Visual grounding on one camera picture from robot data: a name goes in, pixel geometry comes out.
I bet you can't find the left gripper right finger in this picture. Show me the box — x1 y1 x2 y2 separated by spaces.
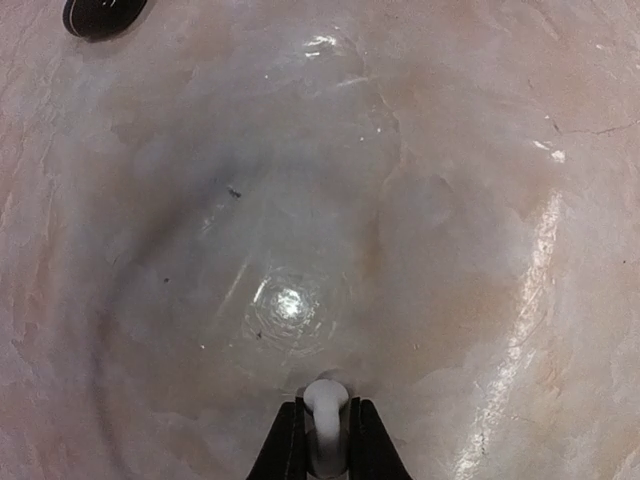
348 397 412 480

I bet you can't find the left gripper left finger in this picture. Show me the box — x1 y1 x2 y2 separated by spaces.
246 396 308 480

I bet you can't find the black earbud charging case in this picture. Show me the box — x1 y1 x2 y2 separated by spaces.
62 0 147 40

